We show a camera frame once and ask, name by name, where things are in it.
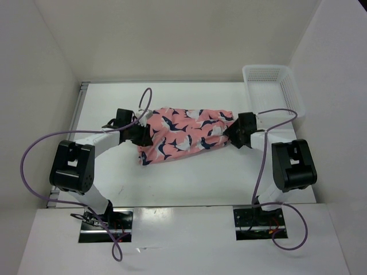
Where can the pink shark print shorts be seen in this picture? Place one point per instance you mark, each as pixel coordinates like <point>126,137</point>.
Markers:
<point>179,133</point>

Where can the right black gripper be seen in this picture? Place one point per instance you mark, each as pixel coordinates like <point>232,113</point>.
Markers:
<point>231,130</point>

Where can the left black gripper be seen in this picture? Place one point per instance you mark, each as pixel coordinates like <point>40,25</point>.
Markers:
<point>145,140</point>

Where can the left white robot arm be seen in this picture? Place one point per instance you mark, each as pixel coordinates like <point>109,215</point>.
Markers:
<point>73,169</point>

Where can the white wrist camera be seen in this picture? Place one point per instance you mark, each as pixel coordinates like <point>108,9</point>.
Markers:
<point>259,120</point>
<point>143,117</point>

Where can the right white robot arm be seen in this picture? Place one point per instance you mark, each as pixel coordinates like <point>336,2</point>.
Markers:
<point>292,163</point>

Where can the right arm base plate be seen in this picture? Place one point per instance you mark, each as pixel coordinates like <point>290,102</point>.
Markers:
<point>256,224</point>

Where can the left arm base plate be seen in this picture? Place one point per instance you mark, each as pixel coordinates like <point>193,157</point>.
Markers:
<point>92,231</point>

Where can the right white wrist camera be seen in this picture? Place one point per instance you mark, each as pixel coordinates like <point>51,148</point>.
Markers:
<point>259,120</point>

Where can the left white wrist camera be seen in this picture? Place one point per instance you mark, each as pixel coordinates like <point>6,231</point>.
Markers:
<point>143,117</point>

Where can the white plastic basket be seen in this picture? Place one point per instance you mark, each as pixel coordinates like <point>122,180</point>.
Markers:
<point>272,87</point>

